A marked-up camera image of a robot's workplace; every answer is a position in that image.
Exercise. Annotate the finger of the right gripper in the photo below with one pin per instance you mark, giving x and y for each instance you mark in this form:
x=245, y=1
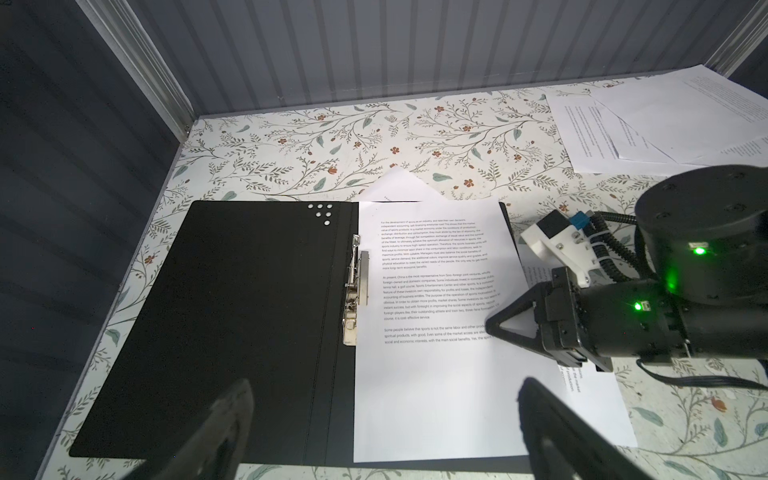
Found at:
x=518, y=322

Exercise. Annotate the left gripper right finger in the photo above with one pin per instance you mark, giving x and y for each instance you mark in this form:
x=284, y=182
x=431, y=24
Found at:
x=561, y=445

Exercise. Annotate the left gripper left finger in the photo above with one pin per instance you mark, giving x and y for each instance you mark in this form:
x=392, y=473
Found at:
x=211, y=446

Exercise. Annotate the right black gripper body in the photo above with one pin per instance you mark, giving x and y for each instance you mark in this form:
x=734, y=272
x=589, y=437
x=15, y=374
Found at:
x=636, y=319

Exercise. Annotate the printed paper sheet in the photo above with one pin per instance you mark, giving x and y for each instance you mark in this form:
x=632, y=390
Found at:
x=595, y=396
x=399, y=185

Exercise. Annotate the teal black clip folder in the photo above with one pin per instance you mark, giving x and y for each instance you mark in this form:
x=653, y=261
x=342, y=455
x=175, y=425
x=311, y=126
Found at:
x=249, y=290

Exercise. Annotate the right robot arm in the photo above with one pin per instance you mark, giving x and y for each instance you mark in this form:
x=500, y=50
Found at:
x=685, y=275

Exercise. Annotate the paper stack far corner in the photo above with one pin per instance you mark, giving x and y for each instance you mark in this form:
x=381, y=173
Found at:
x=663, y=125

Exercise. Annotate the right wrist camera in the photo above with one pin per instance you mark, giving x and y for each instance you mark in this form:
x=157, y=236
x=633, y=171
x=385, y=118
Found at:
x=557, y=236

